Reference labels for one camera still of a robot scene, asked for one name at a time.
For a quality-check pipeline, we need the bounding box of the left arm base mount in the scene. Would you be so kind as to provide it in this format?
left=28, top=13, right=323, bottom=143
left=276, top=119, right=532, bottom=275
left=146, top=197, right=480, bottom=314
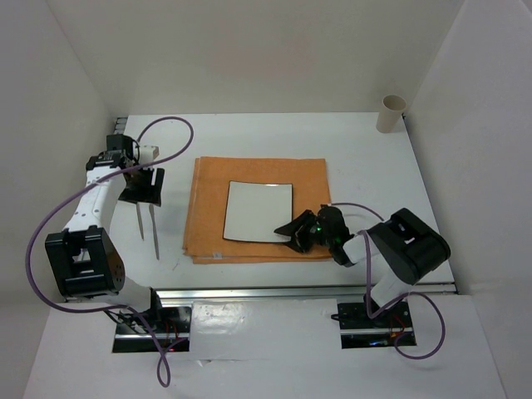
left=106, top=304, right=192, bottom=353

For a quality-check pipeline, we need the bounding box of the white square plate black rim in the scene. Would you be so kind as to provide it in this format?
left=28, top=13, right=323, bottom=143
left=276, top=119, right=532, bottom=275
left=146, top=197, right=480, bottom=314
left=223, top=181, right=293, bottom=244

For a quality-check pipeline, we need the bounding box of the aluminium front table rail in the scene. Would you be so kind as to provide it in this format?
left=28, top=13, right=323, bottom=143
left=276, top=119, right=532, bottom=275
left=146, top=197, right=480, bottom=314
left=65, top=281, right=457, bottom=302

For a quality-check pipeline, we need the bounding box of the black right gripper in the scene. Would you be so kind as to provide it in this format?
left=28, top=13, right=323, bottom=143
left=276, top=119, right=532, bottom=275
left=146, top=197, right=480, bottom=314
left=274, top=209, right=333, bottom=253

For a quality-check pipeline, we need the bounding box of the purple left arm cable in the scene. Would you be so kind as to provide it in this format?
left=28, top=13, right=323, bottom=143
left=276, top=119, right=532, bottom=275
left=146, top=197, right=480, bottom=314
left=25, top=116, right=195, bottom=388

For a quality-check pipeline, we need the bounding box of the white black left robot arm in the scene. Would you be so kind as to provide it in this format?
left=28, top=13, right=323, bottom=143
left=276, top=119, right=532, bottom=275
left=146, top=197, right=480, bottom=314
left=45, top=135, right=165, bottom=332

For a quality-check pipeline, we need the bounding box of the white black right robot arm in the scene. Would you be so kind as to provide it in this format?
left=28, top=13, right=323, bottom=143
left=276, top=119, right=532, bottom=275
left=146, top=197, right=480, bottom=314
left=274, top=204, right=451, bottom=326

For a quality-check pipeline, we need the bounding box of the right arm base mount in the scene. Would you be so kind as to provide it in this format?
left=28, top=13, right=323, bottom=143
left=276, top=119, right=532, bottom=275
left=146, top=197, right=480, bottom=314
left=330, top=302, right=416, bottom=349

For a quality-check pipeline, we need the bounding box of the silver table knife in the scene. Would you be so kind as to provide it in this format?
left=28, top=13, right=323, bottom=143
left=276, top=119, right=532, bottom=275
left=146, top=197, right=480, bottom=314
left=149, top=204, right=160, bottom=261

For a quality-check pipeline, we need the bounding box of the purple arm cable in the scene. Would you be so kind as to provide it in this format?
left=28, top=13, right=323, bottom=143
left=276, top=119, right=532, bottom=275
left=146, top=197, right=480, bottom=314
left=25, top=116, right=195, bottom=388
left=330, top=201, right=447, bottom=359

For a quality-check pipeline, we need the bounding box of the orange cloth placemat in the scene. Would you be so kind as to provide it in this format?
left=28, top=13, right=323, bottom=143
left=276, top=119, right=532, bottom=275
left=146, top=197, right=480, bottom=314
left=183, top=156, right=331, bottom=264

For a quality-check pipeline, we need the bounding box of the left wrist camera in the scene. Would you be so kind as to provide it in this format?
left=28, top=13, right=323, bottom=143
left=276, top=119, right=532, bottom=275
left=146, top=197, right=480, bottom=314
left=139, top=145, right=160, bottom=163

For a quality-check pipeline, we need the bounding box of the silver fork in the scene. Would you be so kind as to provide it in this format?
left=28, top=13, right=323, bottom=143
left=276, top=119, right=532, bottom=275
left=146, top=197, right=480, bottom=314
left=135, top=203, right=145, bottom=240

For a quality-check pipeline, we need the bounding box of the beige paper cup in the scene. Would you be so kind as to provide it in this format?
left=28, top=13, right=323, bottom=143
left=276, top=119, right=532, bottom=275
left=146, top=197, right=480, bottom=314
left=376, top=95, right=406, bottom=133

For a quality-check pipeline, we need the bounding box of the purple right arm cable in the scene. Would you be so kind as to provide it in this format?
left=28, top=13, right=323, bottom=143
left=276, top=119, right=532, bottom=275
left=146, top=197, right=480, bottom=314
left=330, top=201, right=447, bottom=359

